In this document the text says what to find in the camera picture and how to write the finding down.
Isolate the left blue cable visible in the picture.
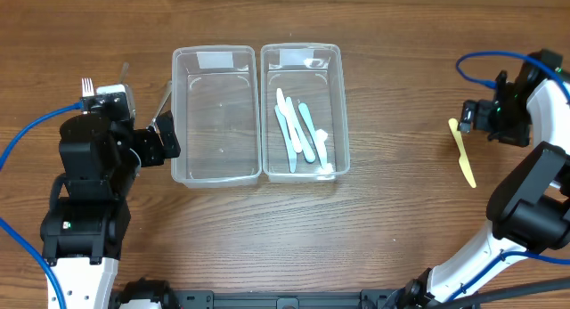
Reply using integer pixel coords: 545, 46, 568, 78
0, 101, 85, 309

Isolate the clear plastic container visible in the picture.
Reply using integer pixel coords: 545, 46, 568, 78
260, 43, 350, 183
171, 45, 261, 189

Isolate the white plastic fork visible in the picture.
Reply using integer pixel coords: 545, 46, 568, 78
81, 77, 95, 98

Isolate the blue cable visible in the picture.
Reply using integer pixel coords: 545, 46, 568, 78
454, 51, 570, 301
0, 101, 85, 309

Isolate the white plastic utensil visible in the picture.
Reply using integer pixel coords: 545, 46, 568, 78
276, 88, 302, 153

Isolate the light blue plastic knife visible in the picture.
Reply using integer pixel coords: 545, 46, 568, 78
274, 105, 297, 173

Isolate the metal utensil handle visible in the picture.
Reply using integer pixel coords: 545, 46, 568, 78
118, 62, 129, 84

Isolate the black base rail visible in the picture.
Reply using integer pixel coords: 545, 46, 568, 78
109, 277, 418, 309

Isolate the black cable bottom right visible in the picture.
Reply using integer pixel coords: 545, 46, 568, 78
427, 277, 570, 309

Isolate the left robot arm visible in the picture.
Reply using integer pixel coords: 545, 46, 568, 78
40, 111, 180, 308

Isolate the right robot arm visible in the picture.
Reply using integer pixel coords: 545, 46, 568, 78
396, 49, 569, 308

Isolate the left clear plastic container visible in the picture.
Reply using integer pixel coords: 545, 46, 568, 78
171, 45, 261, 189

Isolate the pale blue plastic knife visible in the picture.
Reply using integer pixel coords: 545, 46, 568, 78
298, 102, 328, 169

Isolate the right clear plastic container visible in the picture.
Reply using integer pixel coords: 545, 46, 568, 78
260, 43, 350, 183

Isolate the right blue cable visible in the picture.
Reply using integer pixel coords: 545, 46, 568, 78
454, 51, 570, 301

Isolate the yellow plastic knife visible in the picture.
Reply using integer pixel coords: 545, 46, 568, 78
448, 118, 476, 189

